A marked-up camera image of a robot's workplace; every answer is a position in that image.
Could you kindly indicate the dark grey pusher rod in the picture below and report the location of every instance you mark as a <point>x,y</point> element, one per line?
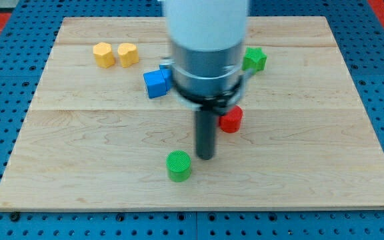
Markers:
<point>205,132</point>

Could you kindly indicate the green cylinder block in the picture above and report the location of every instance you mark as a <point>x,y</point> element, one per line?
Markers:
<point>178,164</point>

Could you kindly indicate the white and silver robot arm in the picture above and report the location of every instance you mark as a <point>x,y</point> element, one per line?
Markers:
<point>206,45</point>

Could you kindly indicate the green star block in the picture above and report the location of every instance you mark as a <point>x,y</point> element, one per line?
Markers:
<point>254,58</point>

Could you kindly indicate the red cylinder block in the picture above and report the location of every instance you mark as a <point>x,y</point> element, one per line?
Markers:
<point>231,122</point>

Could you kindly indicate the blue cube block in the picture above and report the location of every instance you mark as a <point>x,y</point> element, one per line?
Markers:
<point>158,82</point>

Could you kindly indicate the yellow hexagon block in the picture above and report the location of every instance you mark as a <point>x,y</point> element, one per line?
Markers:
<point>103,55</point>

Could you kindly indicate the wooden board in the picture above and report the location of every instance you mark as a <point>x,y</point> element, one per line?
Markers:
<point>92,141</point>

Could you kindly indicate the yellow heart block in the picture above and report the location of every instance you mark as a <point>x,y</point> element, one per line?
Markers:
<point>128,54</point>

